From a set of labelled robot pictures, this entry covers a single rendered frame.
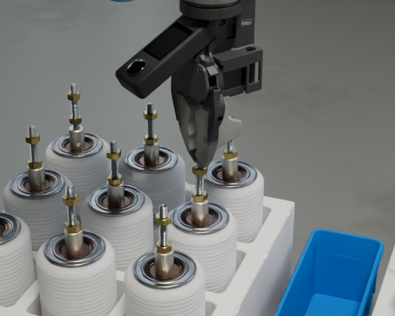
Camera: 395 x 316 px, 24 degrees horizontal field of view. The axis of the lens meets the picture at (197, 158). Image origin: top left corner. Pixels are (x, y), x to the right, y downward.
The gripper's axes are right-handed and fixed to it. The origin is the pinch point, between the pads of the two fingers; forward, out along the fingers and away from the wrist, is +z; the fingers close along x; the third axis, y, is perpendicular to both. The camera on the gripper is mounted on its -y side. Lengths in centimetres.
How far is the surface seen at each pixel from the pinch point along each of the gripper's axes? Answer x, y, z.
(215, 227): -3.2, 0.8, 9.0
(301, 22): 96, 100, 34
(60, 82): 98, 29, 34
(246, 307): -8.5, 1.9, 18.7
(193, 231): -2.5, -2.1, 8.8
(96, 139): 25.9, 0.0, 8.9
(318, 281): 2.9, 25.1, 31.7
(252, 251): -1.8, 8.0, 16.3
